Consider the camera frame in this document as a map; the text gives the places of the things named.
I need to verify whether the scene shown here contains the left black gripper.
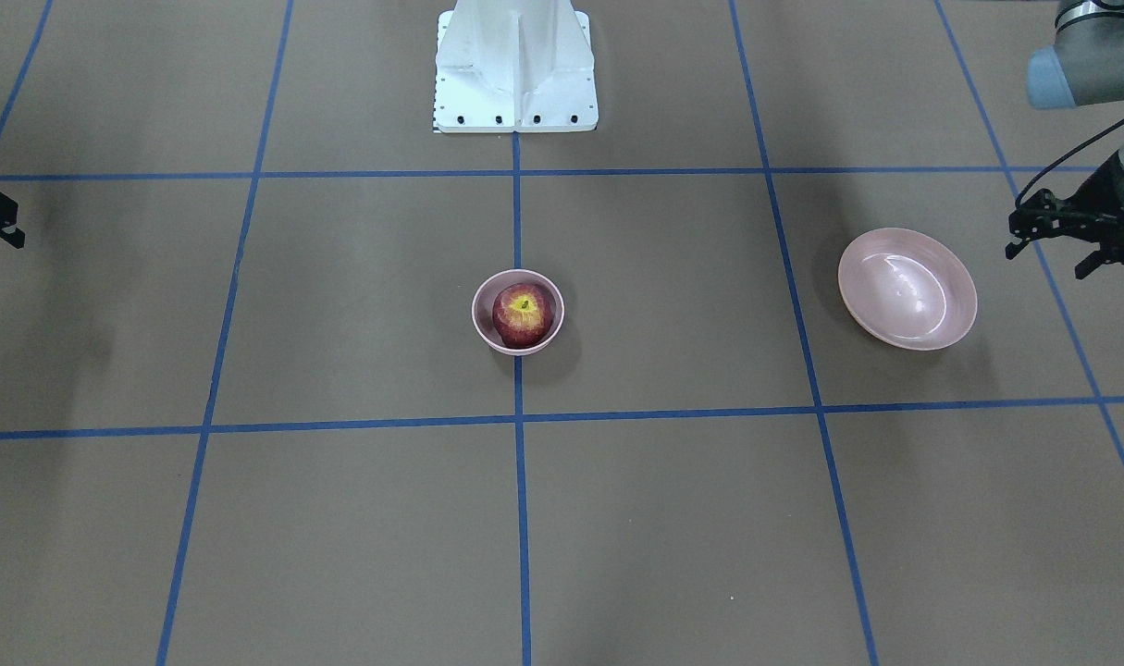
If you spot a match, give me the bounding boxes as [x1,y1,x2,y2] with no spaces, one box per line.
[1006,163,1124,281]

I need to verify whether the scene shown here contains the red yellow apple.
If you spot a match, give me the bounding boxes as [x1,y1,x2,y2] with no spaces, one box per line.
[491,282,556,349]

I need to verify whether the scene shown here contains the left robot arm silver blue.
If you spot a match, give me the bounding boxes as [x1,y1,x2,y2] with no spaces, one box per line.
[1005,1,1124,280]

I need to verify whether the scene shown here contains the pink plate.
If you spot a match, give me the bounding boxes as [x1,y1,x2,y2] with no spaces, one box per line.
[837,228,979,352]

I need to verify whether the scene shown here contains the pink bowl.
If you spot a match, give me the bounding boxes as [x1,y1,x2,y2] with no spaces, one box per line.
[469,270,566,357]

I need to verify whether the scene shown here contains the brown paper table cover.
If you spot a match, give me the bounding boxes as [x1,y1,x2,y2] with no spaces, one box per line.
[0,1,1124,665]

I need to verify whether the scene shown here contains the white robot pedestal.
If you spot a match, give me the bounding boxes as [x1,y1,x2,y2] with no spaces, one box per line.
[432,1,599,134]

